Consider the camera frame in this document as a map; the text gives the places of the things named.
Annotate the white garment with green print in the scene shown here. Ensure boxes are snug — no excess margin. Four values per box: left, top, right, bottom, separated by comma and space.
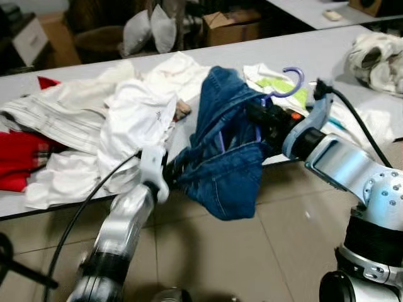
242, 62, 394, 148

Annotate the red garment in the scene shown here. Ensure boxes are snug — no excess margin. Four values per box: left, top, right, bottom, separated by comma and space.
0, 129, 64, 193

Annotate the cream striped garment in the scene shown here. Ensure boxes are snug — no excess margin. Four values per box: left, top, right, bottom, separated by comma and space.
0, 60, 136, 155

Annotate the dark round basket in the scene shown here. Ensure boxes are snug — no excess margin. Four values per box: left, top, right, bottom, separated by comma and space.
74, 25, 127, 64

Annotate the white shirt with red print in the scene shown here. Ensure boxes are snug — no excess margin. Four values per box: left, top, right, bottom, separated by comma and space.
140, 52, 212, 104

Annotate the small red cloth corner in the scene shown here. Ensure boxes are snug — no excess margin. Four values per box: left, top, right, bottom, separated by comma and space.
38, 76, 62, 91

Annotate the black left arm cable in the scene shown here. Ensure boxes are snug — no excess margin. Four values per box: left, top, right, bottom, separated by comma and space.
43, 151, 142, 302

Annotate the white plastic sack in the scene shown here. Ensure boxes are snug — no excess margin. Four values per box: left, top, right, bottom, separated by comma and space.
150, 5, 178, 54
122, 9, 154, 56

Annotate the crumpled white garment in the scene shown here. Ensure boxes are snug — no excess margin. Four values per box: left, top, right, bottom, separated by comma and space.
24, 151, 142, 210

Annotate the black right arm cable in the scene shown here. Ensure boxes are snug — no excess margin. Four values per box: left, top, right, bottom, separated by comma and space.
314, 79, 394, 169

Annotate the purple plastic hanger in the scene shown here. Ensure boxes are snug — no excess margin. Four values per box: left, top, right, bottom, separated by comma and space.
217, 67, 305, 153

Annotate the plain white shirt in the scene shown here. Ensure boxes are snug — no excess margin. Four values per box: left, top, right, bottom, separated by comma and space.
98, 79, 181, 177

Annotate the beige computer mouse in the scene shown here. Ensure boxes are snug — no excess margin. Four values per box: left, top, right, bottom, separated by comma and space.
322, 9, 344, 22

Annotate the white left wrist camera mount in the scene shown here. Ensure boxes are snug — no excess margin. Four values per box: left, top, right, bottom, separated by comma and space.
140, 146, 169, 203

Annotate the cream bundled garment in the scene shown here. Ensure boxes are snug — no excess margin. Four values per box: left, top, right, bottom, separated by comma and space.
344, 33, 403, 95

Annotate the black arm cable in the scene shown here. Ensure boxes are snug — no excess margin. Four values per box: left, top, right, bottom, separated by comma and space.
314, 79, 394, 169
43, 151, 142, 302

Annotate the black stand base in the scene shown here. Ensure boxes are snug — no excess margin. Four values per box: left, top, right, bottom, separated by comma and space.
0, 232, 60, 291

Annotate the open brown cardboard box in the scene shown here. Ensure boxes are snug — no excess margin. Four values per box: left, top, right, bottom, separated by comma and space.
201, 9, 262, 47

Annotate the blue denim garment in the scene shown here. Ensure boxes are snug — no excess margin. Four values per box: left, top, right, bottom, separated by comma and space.
171, 65, 285, 221

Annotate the white-faced cardboard box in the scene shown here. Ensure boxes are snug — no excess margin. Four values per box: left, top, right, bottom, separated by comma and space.
11, 14, 52, 67

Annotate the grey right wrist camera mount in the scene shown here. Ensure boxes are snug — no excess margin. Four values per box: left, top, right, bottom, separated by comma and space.
281, 94, 334, 158

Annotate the small brown box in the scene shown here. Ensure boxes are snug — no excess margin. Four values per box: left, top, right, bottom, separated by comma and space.
348, 0, 383, 18

